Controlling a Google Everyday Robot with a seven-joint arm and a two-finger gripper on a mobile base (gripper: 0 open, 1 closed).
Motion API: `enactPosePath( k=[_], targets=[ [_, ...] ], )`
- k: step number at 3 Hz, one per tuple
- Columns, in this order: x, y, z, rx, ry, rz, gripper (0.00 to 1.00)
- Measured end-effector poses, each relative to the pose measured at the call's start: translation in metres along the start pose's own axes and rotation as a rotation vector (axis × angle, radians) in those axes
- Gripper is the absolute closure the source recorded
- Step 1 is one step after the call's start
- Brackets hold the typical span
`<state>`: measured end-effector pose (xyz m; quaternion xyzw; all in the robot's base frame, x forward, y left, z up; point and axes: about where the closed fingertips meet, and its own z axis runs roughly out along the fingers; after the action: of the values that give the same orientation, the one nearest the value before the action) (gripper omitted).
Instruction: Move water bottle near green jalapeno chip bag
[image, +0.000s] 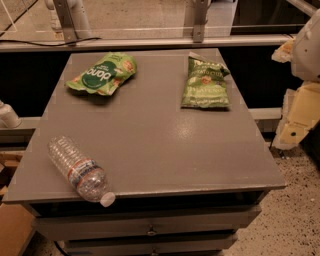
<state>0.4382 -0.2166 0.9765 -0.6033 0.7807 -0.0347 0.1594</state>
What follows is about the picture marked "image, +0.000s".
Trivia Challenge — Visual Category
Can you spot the grey drawer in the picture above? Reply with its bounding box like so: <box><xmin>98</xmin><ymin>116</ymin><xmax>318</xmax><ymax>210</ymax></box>
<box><xmin>65</xmin><ymin>233</ymin><xmax>237</xmax><ymax>256</ymax></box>
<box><xmin>33</xmin><ymin>205</ymin><xmax>261</xmax><ymax>240</ymax></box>

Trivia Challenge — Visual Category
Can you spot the black cable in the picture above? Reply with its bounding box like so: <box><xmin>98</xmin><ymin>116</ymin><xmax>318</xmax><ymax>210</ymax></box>
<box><xmin>0</xmin><ymin>36</ymin><xmax>102</xmax><ymax>47</ymax></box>

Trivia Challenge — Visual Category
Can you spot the grey metal bracket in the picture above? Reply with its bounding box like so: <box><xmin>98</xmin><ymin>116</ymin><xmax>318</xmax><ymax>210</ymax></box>
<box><xmin>53</xmin><ymin>0</ymin><xmax>77</xmax><ymax>44</ymax></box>
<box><xmin>183</xmin><ymin>0</ymin><xmax>211</xmax><ymax>43</ymax></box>

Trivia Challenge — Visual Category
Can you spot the white vertical pipe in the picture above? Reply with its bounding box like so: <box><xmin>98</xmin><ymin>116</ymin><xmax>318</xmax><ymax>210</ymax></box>
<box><xmin>44</xmin><ymin>0</ymin><xmax>92</xmax><ymax>40</ymax></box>

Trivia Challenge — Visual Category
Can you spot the clear plastic water bottle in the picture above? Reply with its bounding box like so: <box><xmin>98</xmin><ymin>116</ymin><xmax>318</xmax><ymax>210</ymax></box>
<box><xmin>48</xmin><ymin>136</ymin><xmax>116</xmax><ymax>207</ymax></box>

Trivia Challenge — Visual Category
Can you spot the green dang snack bag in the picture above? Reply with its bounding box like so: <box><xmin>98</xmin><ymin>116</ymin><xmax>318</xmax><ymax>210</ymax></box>
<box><xmin>65</xmin><ymin>52</ymin><xmax>137</xmax><ymax>96</ymax></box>

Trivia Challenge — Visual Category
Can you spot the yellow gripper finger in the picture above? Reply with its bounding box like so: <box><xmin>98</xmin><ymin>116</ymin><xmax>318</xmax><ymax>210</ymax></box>
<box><xmin>272</xmin><ymin>82</ymin><xmax>320</xmax><ymax>150</ymax></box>
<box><xmin>271</xmin><ymin>39</ymin><xmax>295</xmax><ymax>63</ymax></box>

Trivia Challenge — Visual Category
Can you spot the brown cardboard box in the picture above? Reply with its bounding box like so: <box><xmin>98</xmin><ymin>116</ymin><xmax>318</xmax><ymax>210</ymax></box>
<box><xmin>0</xmin><ymin>203</ymin><xmax>34</xmax><ymax>256</ymax></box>

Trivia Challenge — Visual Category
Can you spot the white pipe fitting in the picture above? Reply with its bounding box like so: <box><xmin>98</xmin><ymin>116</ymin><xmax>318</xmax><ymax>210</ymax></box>
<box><xmin>0</xmin><ymin>100</ymin><xmax>21</xmax><ymax>128</ymax></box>

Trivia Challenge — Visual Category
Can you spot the upper grey drawer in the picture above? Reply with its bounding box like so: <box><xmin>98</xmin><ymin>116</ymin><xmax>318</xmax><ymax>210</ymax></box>
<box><xmin>33</xmin><ymin>205</ymin><xmax>261</xmax><ymax>240</ymax></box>

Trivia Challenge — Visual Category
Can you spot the green jalapeno chip bag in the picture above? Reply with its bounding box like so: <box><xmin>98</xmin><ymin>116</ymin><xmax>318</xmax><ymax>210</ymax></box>
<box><xmin>181</xmin><ymin>52</ymin><xmax>230</xmax><ymax>109</ymax></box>

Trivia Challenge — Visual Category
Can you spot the lower grey drawer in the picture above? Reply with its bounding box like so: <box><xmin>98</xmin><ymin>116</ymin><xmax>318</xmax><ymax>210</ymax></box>
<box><xmin>65</xmin><ymin>233</ymin><xmax>237</xmax><ymax>256</ymax></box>

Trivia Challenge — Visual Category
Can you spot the grey metal bracket right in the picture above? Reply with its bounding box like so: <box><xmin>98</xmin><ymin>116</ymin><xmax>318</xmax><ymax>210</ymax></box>
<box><xmin>183</xmin><ymin>0</ymin><xmax>211</xmax><ymax>43</ymax></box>

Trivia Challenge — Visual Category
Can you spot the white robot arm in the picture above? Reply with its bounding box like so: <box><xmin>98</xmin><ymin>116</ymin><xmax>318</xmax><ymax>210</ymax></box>
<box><xmin>272</xmin><ymin>9</ymin><xmax>320</xmax><ymax>150</ymax></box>

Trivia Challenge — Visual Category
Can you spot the grey drawer cabinet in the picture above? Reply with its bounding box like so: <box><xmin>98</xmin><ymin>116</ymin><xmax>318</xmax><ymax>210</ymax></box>
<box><xmin>2</xmin><ymin>48</ymin><xmax>288</xmax><ymax>256</ymax></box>

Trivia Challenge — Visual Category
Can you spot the grey metal bracket left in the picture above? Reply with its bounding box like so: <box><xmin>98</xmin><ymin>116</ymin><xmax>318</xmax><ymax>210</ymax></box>
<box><xmin>53</xmin><ymin>0</ymin><xmax>77</xmax><ymax>44</ymax></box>

